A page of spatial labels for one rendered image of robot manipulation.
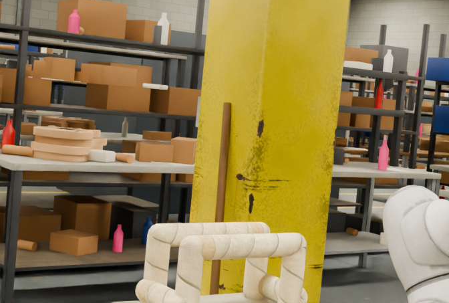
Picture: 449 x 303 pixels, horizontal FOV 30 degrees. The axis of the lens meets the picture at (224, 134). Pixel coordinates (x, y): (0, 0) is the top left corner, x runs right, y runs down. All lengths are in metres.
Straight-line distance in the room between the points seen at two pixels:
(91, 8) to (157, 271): 5.05
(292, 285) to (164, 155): 4.22
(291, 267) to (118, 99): 5.15
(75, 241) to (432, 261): 4.03
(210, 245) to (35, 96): 4.91
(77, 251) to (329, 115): 3.20
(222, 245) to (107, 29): 5.13
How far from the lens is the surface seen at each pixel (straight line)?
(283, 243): 1.13
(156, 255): 1.12
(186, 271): 1.05
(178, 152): 5.36
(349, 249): 6.33
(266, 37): 2.10
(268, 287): 1.21
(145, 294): 1.12
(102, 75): 5.31
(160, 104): 6.53
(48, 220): 6.11
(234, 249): 1.08
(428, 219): 1.35
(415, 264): 1.37
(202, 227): 1.15
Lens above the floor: 1.40
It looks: 3 degrees down
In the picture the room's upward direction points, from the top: 5 degrees clockwise
